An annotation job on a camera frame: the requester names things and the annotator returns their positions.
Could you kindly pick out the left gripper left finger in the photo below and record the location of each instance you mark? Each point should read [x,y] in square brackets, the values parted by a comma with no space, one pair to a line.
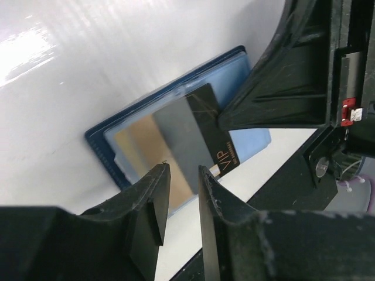
[118,239]

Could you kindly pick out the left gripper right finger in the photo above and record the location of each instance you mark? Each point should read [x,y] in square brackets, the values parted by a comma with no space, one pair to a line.
[241,243]

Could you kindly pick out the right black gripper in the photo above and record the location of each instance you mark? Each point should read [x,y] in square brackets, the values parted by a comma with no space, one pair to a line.
[288,86]

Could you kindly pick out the grey card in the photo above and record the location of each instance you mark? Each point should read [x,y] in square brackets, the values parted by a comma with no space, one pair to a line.
[190,129]

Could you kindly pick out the blue leather card holder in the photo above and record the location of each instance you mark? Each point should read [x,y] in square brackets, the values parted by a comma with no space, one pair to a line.
[225,73]

